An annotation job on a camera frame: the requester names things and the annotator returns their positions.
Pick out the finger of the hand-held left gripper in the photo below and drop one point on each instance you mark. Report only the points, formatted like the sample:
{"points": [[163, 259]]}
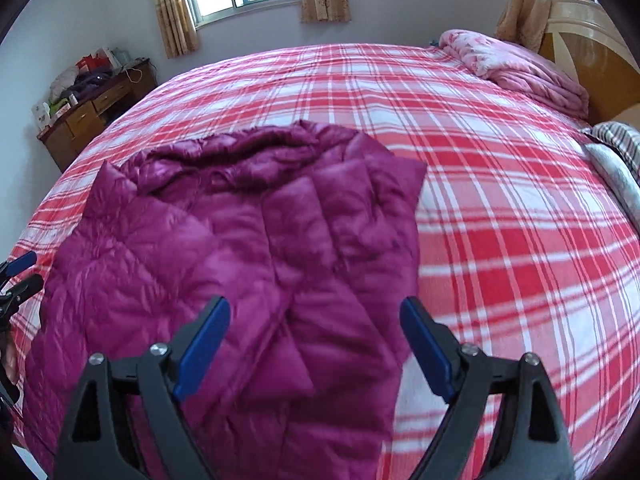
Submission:
{"points": [[22, 261], [25, 287]]}

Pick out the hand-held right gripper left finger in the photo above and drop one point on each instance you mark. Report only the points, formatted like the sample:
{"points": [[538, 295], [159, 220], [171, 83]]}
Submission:
{"points": [[202, 350]]}

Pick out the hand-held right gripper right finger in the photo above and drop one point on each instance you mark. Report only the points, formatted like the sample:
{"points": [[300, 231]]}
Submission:
{"points": [[427, 350]]}

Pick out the magenta quilted puffer jacket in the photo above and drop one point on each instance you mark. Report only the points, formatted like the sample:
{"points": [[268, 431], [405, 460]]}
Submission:
{"points": [[250, 240]]}

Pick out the pile of clothes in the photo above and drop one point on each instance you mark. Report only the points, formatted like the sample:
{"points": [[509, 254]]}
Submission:
{"points": [[87, 82]]}

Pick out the person's left hand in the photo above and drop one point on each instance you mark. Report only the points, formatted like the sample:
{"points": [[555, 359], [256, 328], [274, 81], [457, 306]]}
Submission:
{"points": [[7, 360]]}

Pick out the white carton box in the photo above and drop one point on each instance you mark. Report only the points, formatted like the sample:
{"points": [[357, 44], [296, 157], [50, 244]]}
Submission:
{"points": [[42, 115]]}

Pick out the bed with red plaid sheet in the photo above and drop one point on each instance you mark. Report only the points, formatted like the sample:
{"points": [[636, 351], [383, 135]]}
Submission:
{"points": [[500, 210]]}

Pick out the green pink flat box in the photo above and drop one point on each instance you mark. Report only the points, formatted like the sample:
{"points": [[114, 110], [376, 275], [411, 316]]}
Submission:
{"points": [[62, 106]]}

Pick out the brown wooden desk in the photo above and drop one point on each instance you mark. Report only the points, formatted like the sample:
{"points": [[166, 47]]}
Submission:
{"points": [[95, 110]]}

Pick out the red paper bag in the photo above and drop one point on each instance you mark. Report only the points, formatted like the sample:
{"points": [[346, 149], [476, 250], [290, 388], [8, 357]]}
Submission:
{"points": [[92, 62]]}

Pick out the white floral pillow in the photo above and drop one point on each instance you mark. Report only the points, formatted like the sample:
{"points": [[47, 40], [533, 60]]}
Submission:
{"points": [[615, 175]]}

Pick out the black white striped pillow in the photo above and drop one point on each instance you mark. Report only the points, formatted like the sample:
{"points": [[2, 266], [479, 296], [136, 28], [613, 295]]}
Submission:
{"points": [[622, 142]]}

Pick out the folded pink floral blanket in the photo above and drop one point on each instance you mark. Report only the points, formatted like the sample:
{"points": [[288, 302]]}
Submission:
{"points": [[520, 72]]}

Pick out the wooden bed headboard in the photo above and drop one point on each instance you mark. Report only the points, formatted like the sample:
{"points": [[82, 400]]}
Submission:
{"points": [[595, 35]]}

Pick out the long beige curtain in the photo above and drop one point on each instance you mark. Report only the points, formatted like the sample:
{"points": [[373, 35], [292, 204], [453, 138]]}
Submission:
{"points": [[525, 5]]}

